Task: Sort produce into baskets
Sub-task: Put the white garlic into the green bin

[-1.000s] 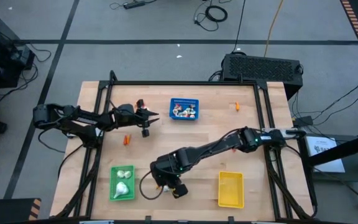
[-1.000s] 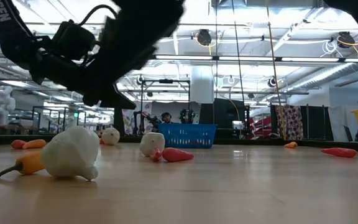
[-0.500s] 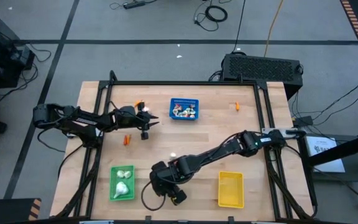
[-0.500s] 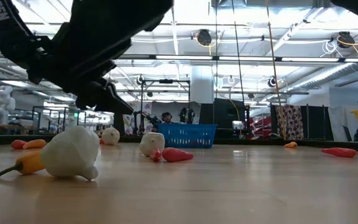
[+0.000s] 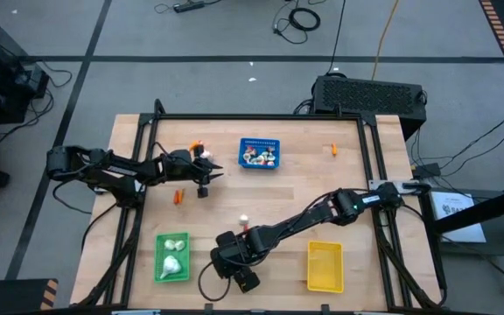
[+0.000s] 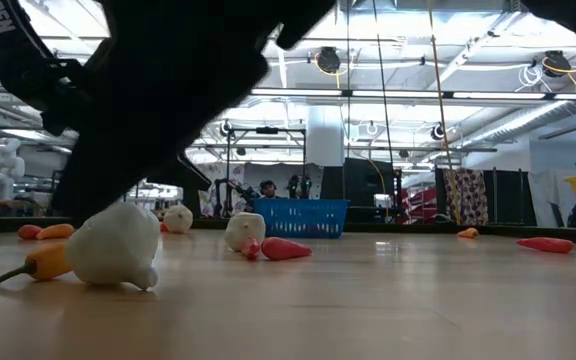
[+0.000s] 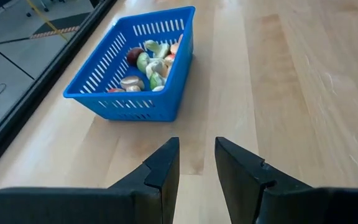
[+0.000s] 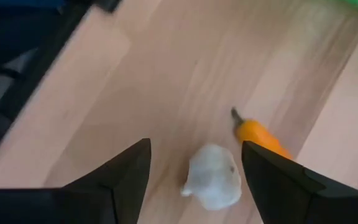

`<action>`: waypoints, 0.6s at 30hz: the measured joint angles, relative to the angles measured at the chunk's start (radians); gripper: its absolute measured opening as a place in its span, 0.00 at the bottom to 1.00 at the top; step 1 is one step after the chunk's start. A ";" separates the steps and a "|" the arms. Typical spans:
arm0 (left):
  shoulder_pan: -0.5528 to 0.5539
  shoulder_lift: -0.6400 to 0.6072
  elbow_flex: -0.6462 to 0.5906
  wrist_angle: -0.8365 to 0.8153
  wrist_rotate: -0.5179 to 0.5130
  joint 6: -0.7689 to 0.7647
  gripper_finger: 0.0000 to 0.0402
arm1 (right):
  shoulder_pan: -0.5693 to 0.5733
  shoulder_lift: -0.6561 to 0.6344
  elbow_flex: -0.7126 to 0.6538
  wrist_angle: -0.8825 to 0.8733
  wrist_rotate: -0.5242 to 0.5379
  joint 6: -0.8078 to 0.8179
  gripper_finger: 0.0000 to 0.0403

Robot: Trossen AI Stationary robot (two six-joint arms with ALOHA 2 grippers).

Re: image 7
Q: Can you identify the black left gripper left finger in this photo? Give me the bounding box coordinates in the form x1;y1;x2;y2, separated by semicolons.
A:
0;136;180;224

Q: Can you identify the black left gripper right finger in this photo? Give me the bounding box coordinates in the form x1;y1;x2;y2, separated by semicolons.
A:
214;136;358;224

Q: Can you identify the brown cap toy mushroom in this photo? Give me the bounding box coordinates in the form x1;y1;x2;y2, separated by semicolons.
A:
119;75;145;91
146;59;170;79

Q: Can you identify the green white toy sprout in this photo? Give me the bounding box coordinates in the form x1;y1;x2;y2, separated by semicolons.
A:
135;52;151;75

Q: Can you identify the pale green toy sprout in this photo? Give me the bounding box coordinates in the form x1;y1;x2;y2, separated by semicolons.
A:
155;42;171;60
144;39;162;54

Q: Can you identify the pink toy mushroom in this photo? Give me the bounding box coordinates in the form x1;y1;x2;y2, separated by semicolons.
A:
169;33;183;56

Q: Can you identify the blue plastic basket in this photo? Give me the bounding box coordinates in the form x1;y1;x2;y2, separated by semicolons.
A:
62;5;196;123

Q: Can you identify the hazard striped black mat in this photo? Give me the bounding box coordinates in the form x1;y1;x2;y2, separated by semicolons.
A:
29;11;92;40

